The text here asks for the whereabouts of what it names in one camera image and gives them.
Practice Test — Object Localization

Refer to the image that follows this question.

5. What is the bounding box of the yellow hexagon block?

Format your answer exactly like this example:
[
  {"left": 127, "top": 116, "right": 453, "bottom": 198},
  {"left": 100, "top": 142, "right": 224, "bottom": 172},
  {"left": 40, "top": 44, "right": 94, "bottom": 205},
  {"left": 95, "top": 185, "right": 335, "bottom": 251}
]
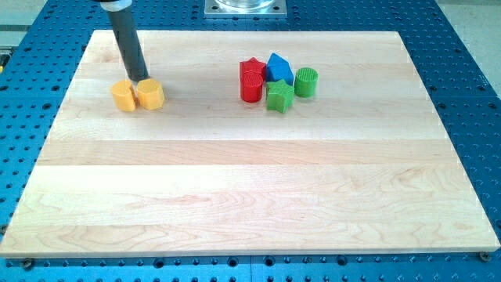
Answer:
[{"left": 136, "top": 78, "right": 165, "bottom": 110}]

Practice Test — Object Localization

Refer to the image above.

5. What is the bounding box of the yellow heart block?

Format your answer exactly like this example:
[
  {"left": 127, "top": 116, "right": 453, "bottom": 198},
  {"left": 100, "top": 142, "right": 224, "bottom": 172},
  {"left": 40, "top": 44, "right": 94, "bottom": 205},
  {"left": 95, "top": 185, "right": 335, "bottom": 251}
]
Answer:
[{"left": 110, "top": 80, "right": 136, "bottom": 112}]

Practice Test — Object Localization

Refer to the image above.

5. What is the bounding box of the green star block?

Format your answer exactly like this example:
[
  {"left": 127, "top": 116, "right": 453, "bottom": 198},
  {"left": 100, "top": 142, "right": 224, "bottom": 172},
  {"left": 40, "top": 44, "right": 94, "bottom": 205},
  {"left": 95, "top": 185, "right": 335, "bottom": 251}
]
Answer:
[{"left": 266, "top": 79, "right": 294, "bottom": 114}]

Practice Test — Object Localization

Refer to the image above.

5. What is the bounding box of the red cylinder block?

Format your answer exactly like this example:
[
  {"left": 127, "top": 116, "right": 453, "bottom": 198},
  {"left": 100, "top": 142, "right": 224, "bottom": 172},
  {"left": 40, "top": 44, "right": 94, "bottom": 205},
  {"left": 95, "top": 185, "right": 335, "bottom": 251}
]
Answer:
[{"left": 240, "top": 71, "right": 263, "bottom": 103}]

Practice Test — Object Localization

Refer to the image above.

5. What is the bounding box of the red star block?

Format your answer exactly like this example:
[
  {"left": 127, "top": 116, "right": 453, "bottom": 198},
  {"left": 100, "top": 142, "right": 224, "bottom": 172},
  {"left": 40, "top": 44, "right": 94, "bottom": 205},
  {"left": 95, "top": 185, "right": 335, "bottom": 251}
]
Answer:
[{"left": 240, "top": 57, "right": 267, "bottom": 81}]

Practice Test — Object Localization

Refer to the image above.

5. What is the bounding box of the blue pentagon block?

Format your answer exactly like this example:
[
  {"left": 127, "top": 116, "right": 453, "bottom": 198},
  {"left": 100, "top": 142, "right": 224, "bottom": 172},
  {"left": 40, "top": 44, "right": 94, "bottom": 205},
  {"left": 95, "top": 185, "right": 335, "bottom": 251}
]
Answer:
[{"left": 266, "top": 52, "right": 294, "bottom": 85}]

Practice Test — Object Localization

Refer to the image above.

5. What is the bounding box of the green cylinder block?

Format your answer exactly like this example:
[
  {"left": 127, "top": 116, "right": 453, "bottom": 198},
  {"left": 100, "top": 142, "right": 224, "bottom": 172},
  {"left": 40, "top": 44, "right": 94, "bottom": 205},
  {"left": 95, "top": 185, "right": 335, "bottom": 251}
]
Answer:
[{"left": 294, "top": 67, "right": 319, "bottom": 98}]

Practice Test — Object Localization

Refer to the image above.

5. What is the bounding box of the light wooden board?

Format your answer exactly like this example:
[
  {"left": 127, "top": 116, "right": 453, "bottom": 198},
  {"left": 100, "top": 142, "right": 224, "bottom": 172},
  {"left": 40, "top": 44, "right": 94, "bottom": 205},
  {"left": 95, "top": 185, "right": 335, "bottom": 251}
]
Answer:
[{"left": 1, "top": 30, "right": 499, "bottom": 259}]

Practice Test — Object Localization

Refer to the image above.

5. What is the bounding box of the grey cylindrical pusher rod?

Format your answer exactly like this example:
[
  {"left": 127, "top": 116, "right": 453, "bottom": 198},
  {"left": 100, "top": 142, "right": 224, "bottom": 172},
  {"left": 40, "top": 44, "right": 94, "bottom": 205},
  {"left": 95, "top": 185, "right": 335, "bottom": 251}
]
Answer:
[{"left": 96, "top": 0, "right": 149, "bottom": 81}]

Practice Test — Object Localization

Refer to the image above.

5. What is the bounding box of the blue perforated table plate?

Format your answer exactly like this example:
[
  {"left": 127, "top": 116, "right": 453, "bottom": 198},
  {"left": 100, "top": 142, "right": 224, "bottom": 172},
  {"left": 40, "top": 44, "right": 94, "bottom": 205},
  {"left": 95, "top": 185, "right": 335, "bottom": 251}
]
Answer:
[{"left": 0, "top": 0, "right": 501, "bottom": 282}]

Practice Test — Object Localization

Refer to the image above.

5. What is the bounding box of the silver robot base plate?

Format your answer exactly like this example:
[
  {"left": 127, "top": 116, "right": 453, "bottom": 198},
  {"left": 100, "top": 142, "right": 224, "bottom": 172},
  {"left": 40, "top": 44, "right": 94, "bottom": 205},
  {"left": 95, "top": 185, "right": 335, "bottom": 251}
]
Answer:
[{"left": 204, "top": 0, "right": 287, "bottom": 17}]

